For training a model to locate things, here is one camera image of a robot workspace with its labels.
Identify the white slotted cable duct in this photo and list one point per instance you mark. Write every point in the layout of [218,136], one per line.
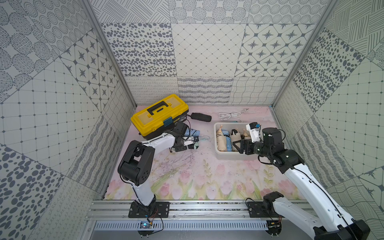
[175,225]

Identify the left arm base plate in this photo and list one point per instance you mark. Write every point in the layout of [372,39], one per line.
[155,209]

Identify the yellow black toolbox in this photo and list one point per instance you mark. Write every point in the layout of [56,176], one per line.
[159,117]

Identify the aluminium mounting rail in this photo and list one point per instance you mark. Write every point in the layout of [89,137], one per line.
[182,210]

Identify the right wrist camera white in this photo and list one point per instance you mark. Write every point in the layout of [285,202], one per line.
[254,129]

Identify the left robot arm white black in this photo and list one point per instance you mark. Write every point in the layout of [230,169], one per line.
[136,165]

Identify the mint green umbrella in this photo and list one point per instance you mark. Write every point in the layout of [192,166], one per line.
[195,142]

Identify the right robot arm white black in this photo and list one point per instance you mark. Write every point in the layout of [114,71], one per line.
[331,221]

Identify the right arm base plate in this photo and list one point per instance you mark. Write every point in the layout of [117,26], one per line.
[257,210]

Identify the periwinkle blue folded umbrella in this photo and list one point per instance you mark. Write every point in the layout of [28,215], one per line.
[192,133]

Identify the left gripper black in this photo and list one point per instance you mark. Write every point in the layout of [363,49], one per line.
[190,142]

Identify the beige umbrella black stripes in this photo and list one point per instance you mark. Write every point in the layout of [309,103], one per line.
[221,140]

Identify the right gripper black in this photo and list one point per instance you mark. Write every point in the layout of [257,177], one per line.
[244,142]

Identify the sky blue long umbrella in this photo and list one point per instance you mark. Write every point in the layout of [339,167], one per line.
[228,143]

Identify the white plastic storage box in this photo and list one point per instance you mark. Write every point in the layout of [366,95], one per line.
[234,155]

